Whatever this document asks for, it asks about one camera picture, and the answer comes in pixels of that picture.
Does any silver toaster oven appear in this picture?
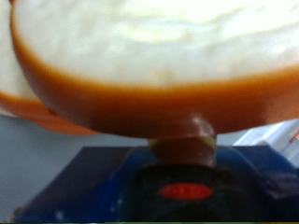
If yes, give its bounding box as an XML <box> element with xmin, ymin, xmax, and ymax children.
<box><xmin>0</xmin><ymin>114</ymin><xmax>150</xmax><ymax>218</ymax></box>

